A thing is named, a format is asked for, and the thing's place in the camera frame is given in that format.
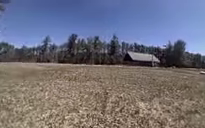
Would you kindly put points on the row of trees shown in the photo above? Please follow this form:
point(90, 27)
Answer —
point(90, 50)

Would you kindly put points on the dry brown grass field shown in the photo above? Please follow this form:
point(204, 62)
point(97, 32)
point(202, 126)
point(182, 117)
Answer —
point(100, 96)

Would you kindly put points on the dark barn with grey roof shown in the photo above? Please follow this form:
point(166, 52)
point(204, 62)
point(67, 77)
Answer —
point(141, 58)

